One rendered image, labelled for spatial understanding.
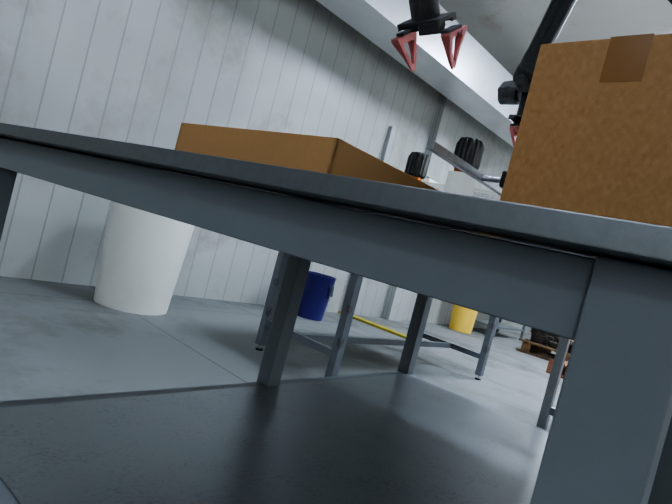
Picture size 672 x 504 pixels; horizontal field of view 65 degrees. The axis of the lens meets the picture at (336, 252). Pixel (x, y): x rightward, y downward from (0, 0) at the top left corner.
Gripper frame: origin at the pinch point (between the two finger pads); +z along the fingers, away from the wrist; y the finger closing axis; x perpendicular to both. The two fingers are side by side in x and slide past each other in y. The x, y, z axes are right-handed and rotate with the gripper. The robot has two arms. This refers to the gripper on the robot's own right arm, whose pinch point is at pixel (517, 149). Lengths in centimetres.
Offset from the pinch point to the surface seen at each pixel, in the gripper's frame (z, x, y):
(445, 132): -132, -279, -412
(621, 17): -243, -95, -371
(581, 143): 22, 45, 82
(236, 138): 34, 19, 116
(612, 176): 26, 49, 83
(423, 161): 3.8, -39.3, -11.6
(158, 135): -7, -308, -58
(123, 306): 113, -240, -26
